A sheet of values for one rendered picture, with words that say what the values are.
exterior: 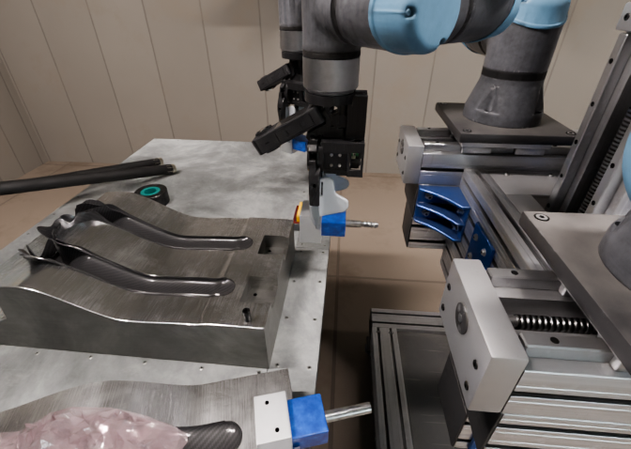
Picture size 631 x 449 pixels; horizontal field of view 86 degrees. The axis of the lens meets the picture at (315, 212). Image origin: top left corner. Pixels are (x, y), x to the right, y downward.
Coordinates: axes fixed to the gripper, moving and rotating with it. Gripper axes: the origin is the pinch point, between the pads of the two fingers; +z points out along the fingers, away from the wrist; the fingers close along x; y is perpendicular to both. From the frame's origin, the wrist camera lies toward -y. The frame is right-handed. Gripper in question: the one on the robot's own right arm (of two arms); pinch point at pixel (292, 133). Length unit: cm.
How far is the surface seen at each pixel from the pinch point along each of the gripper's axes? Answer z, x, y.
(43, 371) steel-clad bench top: 15, -67, 3
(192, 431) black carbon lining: 10, -62, 30
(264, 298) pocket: 9, -43, 25
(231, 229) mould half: 6.3, -34.4, 10.3
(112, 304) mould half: 6, -57, 9
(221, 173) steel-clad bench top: 15.0, -6.4, -23.1
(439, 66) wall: 12, 191, -12
